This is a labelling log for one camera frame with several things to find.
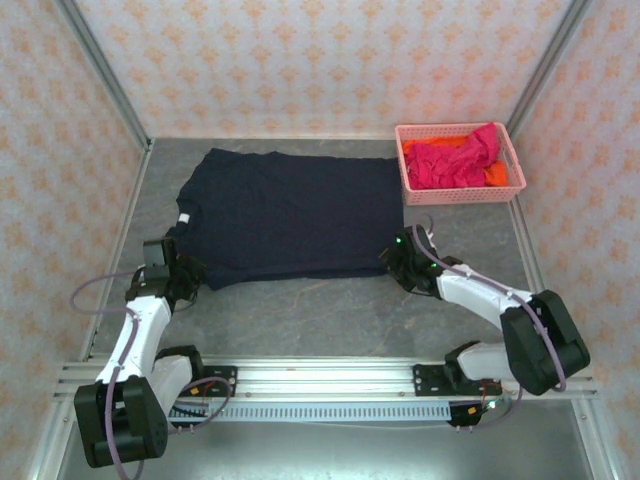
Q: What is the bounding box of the navy blue t-shirt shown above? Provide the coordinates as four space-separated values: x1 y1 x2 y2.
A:
163 147 406 292

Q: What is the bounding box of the pink plastic basket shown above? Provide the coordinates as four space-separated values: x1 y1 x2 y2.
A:
394 122 528 207

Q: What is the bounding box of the magenta t-shirt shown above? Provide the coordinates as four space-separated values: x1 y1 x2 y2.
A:
404 121 501 190

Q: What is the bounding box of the orange t-shirt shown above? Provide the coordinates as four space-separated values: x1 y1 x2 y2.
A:
402 135 509 187

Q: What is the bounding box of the aluminium table side rail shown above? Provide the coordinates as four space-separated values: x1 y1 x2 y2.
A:
507 199 569 361
79 142 154 361

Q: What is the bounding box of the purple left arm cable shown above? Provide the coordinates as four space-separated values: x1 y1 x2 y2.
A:
68 269 231 480

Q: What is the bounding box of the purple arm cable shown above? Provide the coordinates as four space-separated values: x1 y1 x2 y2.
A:
68 269 231 480
413 213 569 431

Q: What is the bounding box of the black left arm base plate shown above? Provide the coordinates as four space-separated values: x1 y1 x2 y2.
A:
187 364 239 400

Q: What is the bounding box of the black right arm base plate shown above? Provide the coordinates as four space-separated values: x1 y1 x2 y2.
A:
412 363 503 399

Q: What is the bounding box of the black electronics bracket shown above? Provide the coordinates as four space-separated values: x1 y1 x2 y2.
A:
167 398 211 431
447 397 512 430

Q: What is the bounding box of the aluminium mounting rail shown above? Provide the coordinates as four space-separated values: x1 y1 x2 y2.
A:
53 357 600 404

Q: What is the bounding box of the grey slotted cable duct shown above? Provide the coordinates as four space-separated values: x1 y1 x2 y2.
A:
167 402 454 424

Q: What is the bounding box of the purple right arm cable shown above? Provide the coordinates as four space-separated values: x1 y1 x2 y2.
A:
413 213 569 431

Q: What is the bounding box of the aluminium frame post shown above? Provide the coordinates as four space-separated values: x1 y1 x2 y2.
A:
54 0 154 151
504 0 594 136

